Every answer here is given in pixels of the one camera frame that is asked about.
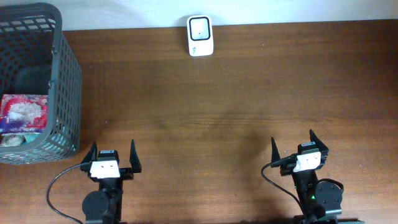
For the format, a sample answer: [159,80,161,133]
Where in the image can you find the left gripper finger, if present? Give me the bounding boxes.
[129,139,142,173]
[80,142,98,171]

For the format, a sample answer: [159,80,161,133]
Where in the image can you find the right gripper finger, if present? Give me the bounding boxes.
[309,129,328,151]
[271,137,295,168]

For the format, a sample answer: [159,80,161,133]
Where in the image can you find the teal snack pouch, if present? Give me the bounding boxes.
[23,133,40,144]

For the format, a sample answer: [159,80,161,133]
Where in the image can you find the pink purple pad pack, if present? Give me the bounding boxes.
[1,95,49,134]

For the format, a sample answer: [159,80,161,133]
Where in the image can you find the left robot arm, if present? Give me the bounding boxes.
[80,141,142,223]

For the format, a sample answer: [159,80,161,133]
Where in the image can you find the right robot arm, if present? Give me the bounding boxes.
[270,130,344,223]

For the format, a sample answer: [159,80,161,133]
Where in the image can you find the white barcode scanner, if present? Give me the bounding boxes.
[187,15,214,57]

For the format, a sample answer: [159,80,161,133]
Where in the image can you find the grey plastic mesh basket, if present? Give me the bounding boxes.
[1,2,83,165]

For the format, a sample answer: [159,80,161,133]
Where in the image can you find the right black cable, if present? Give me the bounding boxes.
[261,161,302,209]

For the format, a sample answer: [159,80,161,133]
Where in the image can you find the black cable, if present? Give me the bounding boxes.
[45,162,91,224]
[261,161,302,209]

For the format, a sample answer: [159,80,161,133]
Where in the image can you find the left black cable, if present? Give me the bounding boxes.
[45,162,91,224]

